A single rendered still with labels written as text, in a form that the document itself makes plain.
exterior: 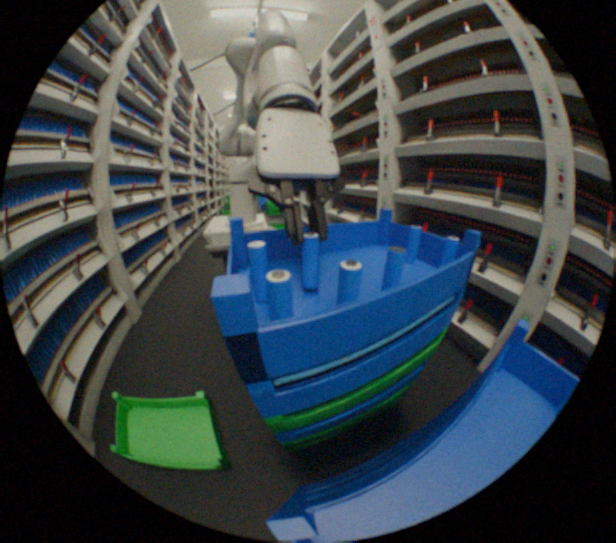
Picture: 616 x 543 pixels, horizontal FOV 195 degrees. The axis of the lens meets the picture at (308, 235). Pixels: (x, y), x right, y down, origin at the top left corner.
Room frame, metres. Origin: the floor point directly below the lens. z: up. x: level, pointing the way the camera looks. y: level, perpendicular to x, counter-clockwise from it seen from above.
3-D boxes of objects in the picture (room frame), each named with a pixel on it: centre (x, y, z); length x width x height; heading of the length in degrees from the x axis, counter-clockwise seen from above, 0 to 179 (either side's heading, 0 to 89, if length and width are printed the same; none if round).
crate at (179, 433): (0.01, 0.34, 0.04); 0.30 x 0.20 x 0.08; 117
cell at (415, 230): (0.25, -0.17, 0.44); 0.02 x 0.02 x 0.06
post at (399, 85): (0.83, -0.45, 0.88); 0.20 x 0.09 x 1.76; 109
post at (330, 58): (1.50, -0.23, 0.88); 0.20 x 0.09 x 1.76; 109
